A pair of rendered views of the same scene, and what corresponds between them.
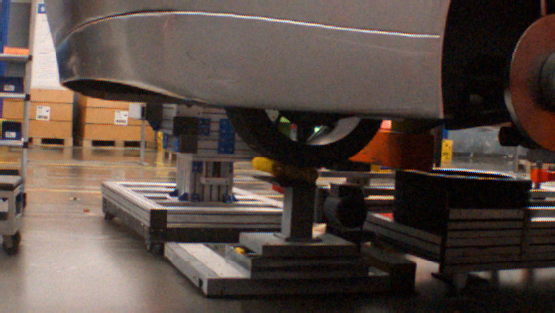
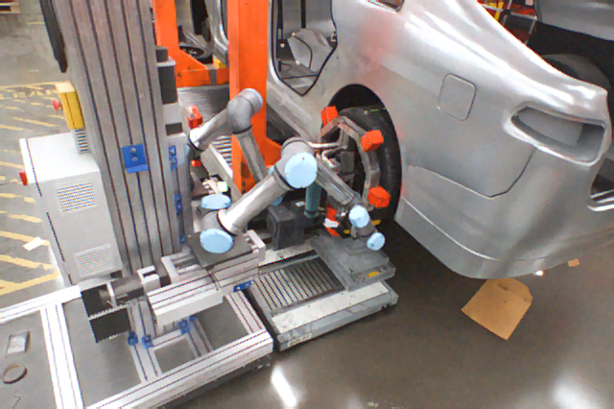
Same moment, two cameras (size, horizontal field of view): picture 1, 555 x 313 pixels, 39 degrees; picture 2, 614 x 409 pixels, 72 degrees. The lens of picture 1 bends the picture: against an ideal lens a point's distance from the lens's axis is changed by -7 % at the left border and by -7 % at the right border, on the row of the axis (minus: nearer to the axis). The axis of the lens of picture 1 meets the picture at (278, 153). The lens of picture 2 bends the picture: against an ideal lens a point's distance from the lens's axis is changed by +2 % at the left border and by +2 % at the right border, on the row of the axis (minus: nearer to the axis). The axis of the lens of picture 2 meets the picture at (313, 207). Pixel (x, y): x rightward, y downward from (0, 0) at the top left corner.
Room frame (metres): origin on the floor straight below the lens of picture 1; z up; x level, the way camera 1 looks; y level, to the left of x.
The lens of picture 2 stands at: (4.13, 1.95, 2.02)
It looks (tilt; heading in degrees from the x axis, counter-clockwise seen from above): 35 degrees down; 257
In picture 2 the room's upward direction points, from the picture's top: 6 degrees clockwise
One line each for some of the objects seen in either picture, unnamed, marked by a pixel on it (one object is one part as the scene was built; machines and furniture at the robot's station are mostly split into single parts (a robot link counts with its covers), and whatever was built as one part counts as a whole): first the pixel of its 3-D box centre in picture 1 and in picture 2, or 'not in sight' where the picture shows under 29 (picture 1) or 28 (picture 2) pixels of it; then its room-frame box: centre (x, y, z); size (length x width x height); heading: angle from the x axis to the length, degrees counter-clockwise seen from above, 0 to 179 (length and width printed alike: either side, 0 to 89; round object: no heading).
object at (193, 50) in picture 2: not in sight; (185, 60); (4.65, -3.45, 0.39); 0.66 x 0.66 x 0.24
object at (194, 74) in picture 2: not in sight; (205, 65); (4.35, -2.33, 0.69); 0.52 x 0.17 x 0.35; 20
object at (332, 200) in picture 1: (340, 222); (297, 225); (3.70, -0.30, 0.26); 0.42 x 0.18 x 0.35; 20
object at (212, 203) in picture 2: not in sight; (216, 212); (4.19, 0.53, 0.98); 0.13 x 0.12 x 0.14; 91
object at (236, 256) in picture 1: (295, 260); (351, 255); (3.34, -0.10, 0.13); 0.50 x 0.36 x 0.10; 110
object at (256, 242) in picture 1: (298, 215); (355, 233); (3.34, -0.10, 0.32); 0.40 x 0.30 x 0.28; 110
